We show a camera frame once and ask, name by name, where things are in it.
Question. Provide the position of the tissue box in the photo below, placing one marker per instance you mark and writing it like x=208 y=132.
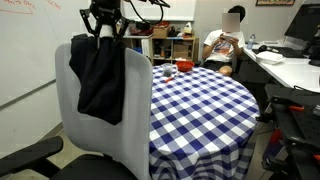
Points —
x=187 y=29

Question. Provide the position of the black pot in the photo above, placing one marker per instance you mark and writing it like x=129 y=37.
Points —
x=142 y=26

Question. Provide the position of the wooden shelf unit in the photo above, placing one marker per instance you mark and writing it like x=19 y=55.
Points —
x=171 y=39

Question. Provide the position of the smartphone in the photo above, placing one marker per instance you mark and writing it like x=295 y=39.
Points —
x=228 y=37

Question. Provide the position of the white projection board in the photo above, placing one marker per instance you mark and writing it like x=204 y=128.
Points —
x=180 y=9

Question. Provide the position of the clear water bottle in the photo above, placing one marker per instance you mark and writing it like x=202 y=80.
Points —
x=251 y=42

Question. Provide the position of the large wall whiteboard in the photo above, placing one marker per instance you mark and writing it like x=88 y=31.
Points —
x=26 y=50

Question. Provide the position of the black computer monitor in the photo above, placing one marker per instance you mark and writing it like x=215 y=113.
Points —
x=305 y=23

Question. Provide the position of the black keyboard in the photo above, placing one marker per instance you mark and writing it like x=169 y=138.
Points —
x=286 y=52

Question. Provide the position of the open cardboard box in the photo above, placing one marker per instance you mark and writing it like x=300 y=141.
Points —
x=161 y=32

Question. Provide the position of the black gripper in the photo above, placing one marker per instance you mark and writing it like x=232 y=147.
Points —
x=106 y=16

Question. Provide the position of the black robot cart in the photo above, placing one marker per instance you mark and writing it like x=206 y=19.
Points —
x=300 y=133

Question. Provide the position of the grey plastic cup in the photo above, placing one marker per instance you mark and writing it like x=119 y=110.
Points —
x=167 y=70

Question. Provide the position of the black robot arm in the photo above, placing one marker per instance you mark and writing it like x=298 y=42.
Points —
x=106 y=2

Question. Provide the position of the red bowl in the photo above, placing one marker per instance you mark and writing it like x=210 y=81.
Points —
x=185 y=65

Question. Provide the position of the white desk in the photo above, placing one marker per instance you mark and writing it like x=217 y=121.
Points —
x=293 y=73

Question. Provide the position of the black cloth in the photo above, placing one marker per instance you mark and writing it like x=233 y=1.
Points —
x=100 y=86

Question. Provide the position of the seated person white t-shirt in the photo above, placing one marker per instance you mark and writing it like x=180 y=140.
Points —
x=220 y=50

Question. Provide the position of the black headphones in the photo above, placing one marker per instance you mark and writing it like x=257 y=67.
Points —
x=262 y=48

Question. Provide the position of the blue checkered round table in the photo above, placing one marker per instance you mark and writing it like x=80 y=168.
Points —
x=200 y=116

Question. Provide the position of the white stacked containers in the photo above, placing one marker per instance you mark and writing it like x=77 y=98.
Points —
x=269 y=57

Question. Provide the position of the black office chair seat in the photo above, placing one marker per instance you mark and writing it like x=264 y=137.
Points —
x=90 y=168

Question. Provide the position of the black chair armrest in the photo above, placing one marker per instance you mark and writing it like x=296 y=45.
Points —
x=30 y=153

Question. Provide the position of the red marker pen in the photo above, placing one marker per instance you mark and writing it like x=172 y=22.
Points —
x=169 y=79

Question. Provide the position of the framed picture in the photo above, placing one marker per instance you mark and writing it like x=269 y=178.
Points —
x=276 y=2

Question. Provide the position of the flat cardboard box in shelf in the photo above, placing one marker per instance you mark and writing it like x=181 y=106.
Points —
x=180 y=55

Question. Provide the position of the grey office chair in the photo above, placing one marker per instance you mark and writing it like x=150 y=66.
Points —
x=133 y=133

